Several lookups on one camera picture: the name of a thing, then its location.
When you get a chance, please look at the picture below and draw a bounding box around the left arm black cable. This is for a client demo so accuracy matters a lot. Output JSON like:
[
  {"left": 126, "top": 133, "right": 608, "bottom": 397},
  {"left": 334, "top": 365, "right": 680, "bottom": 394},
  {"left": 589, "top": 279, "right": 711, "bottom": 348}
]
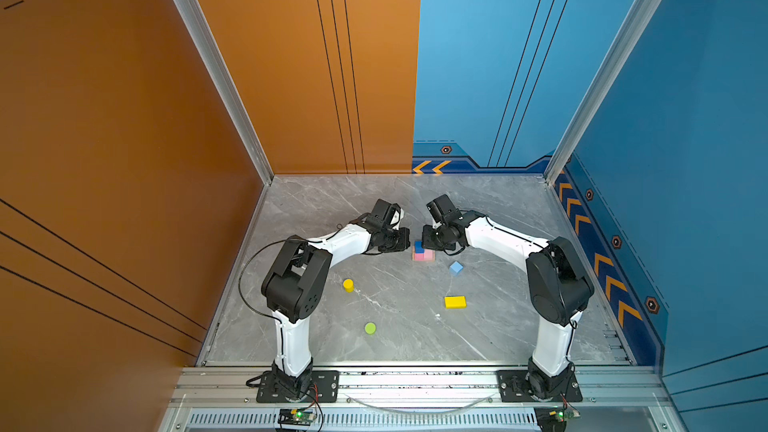
[{"left": 237, "top": 221, "right": 355, "bottom": 319}]

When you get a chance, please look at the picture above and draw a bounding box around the clear cable on rail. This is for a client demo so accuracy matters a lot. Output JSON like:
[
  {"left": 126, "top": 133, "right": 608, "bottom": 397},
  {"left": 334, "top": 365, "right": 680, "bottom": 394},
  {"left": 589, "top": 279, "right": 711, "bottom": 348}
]
[{"left": 344, "top": 394, "right": 499, "bottom": 416}]

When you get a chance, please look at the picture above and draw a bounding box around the aluminium front rail frame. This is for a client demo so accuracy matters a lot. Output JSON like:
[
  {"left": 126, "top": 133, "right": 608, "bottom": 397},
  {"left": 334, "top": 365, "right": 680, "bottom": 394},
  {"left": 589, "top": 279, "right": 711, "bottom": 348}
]
[{"left": 159, "top": 362, "right": 686, "bottom": 431}]

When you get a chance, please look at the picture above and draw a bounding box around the left green circuit board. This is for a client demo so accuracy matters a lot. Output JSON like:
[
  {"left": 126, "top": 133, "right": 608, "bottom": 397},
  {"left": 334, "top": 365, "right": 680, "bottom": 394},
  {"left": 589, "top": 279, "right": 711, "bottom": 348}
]
[{"left": 277, "top": 408, "right": 319, "bottom": 431}]

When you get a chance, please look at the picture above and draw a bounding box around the aluminium corner post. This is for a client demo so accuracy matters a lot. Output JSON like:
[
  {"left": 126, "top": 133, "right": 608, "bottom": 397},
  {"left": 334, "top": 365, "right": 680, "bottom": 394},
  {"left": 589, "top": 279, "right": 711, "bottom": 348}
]
[
  {"left": 173, "top": 0, "right": 274, "bottom": 186},
  {"left": 543, "top": 0, "right": 662, "bottom": 186}
]

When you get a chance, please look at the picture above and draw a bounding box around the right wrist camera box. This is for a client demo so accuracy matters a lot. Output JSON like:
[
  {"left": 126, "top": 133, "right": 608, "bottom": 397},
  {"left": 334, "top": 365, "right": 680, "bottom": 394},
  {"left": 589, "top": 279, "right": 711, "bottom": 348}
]
[{"left": 427, "top": 194, "right": 463, "bottom": 227}]

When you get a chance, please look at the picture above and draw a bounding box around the left aluminium corner post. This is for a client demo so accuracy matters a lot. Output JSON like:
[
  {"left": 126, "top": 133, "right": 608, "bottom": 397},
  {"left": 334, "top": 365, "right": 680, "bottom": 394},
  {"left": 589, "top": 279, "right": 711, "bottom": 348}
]
[{"left": 173, "top": 0, "right": 274, "bottom": 186}]

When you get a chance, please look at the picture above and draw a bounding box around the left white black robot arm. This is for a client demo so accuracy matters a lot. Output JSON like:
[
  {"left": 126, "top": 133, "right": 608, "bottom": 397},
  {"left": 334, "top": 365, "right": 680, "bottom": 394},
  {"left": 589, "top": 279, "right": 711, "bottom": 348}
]
[{"left": 261, "top": 199, "right": 410, "bottom": 400}]

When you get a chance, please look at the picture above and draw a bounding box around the light blue cube block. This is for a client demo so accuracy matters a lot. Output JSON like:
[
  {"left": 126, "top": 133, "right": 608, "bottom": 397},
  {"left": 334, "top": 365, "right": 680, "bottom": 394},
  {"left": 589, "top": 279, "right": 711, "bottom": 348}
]
[{"left": 449, "top": 261, "right": 464, "bottom": 276}]

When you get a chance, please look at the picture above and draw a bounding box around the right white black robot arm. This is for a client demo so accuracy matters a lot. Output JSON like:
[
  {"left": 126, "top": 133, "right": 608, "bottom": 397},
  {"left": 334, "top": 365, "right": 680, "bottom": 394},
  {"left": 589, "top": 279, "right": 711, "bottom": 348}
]
[{"left": 421, "top": 211, "right": 595, "bottom": 401}]

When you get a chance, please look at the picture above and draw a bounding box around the right aluminium corner post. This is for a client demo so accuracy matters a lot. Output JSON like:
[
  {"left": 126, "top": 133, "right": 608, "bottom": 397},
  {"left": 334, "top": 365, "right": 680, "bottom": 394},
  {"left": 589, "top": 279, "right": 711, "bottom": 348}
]
[{"left": 543, "top": 0, "right": 662, "bottom": 186}]

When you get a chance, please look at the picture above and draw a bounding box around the green circuit board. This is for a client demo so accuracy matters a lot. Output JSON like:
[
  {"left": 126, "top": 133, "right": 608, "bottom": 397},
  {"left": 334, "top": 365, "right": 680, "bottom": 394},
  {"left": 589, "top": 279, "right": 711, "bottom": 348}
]
[
  {"left": 277, "top": 408, "right": 319, "bottom": 431},
  {"left": 534, "top": 409, "right": 581, "bottom": 432}
]

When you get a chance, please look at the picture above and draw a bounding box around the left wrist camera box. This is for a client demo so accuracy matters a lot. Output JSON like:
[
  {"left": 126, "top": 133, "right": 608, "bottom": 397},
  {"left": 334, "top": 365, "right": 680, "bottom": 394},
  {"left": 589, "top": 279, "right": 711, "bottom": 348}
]
[{"left": 391, "top": 207, "right": 404, "bottom": 224}]

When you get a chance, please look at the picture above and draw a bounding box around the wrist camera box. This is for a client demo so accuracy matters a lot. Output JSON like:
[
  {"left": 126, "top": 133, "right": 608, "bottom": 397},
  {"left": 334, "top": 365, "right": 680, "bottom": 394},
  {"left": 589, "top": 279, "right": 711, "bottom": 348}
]
[
  {"left": 427, "top": 194, "right": 463, "bottom": 227},
  {"left": 391, "top": 207, "right": 404, "bottom": 224}
]

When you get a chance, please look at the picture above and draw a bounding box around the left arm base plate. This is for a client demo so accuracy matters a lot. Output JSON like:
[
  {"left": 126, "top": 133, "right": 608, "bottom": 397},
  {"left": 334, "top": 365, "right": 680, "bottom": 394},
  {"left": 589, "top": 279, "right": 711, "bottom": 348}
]
[{"left": 256, "top": 370, "right": 340, "bottom": 405}]

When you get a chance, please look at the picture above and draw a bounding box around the right green circuit board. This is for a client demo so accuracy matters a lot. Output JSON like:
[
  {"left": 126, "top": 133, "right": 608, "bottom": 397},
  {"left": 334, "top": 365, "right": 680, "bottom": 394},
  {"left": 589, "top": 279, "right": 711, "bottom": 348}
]
[{"left": 534, "top": 409, "right": 581, "bottom": 432}]

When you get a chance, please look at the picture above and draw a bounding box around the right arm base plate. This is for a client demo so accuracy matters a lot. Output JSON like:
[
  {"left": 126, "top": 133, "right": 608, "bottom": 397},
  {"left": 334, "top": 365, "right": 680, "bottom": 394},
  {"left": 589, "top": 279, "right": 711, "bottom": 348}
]
[{"left": 496, "top": 368, "right": 583, "bottom": 403}]

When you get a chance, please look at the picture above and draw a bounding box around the yellow rectangular block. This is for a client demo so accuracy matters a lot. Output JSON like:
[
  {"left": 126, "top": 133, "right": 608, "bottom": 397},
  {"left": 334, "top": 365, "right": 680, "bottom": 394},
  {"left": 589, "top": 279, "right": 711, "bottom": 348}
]
[{"left": 444, "top": 296, "right": 467, "bottom": 310}]

